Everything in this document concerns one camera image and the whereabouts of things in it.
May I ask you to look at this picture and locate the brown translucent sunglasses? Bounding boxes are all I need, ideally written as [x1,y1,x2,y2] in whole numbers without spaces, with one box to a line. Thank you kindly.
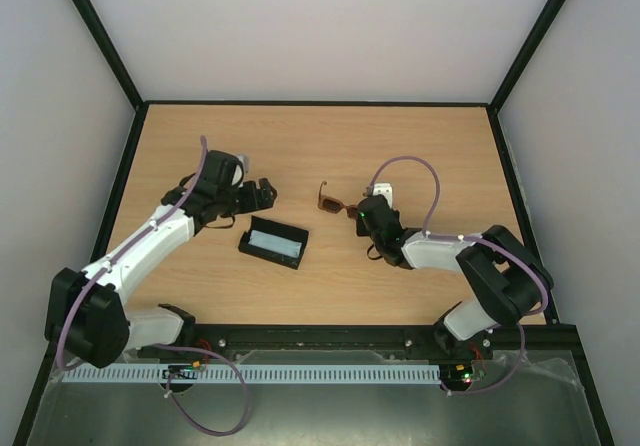
[317,181,358,220]

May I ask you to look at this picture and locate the light blue cleaning cloth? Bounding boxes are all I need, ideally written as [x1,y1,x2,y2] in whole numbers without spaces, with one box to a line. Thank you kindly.
[248,230,302,258]

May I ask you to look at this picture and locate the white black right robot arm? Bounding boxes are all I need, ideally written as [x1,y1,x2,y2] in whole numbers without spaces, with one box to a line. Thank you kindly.
[356,212,552,358]

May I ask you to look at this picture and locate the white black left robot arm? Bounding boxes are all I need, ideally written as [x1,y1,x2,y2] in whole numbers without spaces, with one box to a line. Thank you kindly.
[45,178,277,370]

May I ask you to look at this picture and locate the black glasses case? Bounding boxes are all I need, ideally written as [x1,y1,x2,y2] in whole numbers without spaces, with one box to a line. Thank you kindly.
[238,216,309,270]

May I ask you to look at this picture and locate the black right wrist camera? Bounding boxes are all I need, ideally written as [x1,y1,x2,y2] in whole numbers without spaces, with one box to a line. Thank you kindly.
[356,182,400,237]

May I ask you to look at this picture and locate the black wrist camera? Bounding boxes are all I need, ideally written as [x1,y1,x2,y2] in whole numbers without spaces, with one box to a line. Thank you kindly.
[356,182,400,237]
[198,150,249,191]

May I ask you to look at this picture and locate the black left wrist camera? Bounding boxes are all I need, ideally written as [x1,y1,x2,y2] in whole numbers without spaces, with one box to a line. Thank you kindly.
[198,150,249,191]

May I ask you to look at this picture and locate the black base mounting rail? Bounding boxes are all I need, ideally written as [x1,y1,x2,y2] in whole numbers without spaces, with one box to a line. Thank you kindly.
[173,324,579,364]

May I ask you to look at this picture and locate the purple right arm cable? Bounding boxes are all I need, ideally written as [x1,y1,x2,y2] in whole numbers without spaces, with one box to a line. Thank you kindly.
[369,155,551,398]

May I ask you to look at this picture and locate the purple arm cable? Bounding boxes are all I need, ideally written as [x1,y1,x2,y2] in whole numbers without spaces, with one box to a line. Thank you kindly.
[369,155,551,398]
[54,135,250,438]

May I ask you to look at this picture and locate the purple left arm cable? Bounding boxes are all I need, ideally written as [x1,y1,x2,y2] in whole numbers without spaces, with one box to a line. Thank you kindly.
[54,135,250,438]

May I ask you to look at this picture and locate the light blue slotted cable duct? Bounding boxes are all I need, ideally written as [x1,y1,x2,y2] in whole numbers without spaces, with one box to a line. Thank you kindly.
[62,363,441,385]

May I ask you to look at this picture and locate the black enclosure frame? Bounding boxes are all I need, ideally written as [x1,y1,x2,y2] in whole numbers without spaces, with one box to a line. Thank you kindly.
[0,0,640,446]

